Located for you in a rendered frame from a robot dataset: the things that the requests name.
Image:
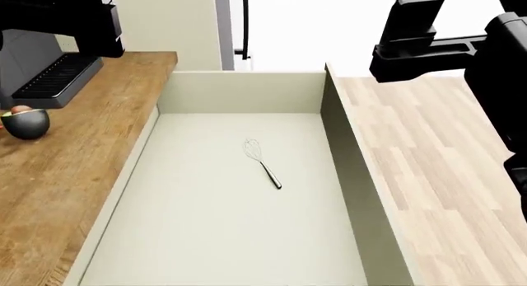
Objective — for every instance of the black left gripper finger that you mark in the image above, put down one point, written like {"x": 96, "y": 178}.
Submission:
{"x": 101, "y": 32}

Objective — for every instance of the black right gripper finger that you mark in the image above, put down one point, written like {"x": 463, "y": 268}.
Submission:
{"x": 413, "y": 18}
{"x": 401, "y": 62}

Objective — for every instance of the cream open drawer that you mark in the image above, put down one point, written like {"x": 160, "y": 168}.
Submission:
{"x": 214, "y": 224}

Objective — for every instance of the grey coffee machine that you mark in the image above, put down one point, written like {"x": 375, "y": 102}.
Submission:
{"x": 29, "y": 51}

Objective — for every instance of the black ribbed drip tray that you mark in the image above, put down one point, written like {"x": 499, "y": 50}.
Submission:
{"x": 53, "y": 76}

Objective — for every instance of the cream tall cabinet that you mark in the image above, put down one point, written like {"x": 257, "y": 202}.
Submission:
{"x": 164, "y": 26}

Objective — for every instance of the white fridge door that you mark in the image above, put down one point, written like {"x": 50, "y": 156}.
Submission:
{"x": 313, "y": 26}

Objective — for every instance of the red apple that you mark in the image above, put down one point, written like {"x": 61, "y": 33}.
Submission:
{"x": 21, "y": 109}

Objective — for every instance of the light wood counter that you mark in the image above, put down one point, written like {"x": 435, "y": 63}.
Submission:
{"x": 432, "y": 162}

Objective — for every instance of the green fruit piece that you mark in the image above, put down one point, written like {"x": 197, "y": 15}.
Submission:
{"x": 6, "y": 114}

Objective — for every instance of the black round bowl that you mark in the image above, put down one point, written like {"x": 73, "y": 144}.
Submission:
{"x": 29, "y": 125}

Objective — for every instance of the dark wood counter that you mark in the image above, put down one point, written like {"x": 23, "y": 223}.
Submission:
{"x": 82, "y": 150}

